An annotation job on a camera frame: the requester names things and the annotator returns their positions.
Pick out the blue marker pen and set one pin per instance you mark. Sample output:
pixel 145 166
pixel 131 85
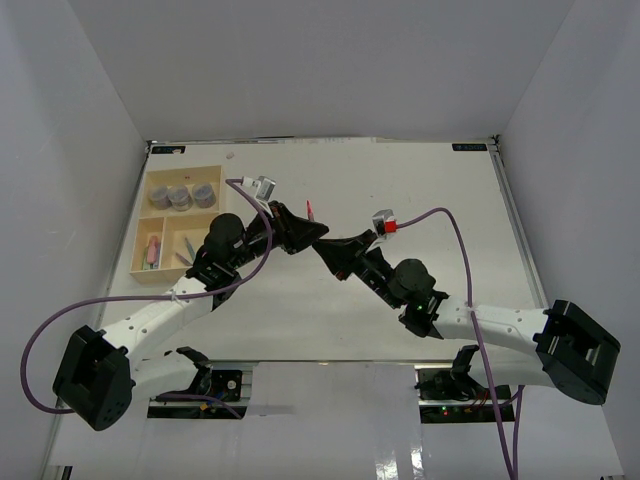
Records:
pixel 190 248

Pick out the pink highlighter pen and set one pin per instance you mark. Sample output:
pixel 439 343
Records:
pixel 152 252

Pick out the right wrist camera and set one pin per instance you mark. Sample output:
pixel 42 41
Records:
pixel 384 223

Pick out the aluminium frame rail right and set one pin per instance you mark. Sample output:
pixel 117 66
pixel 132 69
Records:
pixel 531 272

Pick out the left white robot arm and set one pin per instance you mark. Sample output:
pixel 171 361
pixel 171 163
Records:
pixel 103 372

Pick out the left corner label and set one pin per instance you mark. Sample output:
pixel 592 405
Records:
pixel 168 150

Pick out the clear round container stacked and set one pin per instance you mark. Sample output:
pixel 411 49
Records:
pixel 180 198

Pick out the purple marker red tip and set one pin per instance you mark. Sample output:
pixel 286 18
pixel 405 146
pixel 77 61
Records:
pixel 310 211

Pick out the cream compartment organizer tray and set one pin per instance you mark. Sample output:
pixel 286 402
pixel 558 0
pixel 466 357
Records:
pixel 171 226

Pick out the right corner label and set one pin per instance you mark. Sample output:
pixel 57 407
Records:
pixel 469 147

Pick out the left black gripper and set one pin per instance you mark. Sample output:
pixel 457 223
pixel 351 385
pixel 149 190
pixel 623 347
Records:
pixel 295 234

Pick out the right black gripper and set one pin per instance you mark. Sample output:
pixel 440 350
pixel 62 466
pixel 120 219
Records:
pixel 345 256

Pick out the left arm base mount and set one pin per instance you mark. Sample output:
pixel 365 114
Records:
pixel 214 393

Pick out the corner label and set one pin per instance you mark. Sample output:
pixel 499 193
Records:
pixel 168 150
pixel 469 147

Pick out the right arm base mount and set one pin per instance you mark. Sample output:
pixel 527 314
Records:
pixel 448 395

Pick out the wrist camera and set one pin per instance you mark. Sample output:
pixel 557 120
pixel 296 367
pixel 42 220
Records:
pixel 384 223
pixel 262 187

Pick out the clear round container left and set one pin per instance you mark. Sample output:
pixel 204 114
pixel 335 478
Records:
pixel 159 197

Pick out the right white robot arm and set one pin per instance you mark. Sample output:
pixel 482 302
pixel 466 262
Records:
pixel 565 347

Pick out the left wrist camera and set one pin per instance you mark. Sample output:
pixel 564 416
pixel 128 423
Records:
pixel 262 187

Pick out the clear round container purple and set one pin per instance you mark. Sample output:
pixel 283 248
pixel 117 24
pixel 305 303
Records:
pixel 203 195

